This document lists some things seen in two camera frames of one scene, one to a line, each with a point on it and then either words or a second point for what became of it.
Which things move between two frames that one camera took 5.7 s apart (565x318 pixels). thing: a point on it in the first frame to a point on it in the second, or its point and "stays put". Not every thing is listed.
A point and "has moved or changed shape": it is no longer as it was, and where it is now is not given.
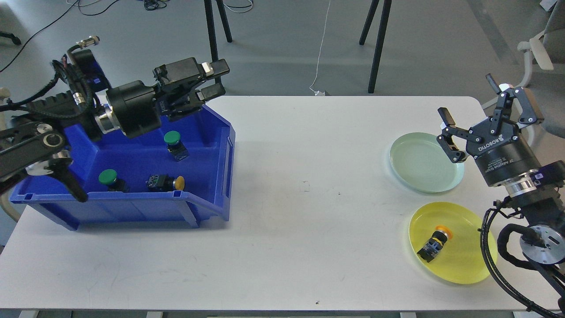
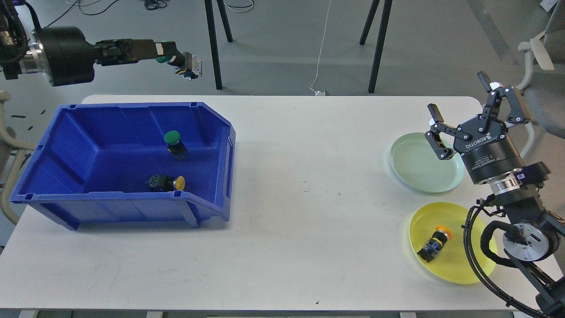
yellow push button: [430, 250] stays put
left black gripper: [138, 107] to [71, 58]
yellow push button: [165, 183] stays put
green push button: [108, 176] has moved or changed shape
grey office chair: [545, 77] stays put
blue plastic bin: [175, 172] stays put
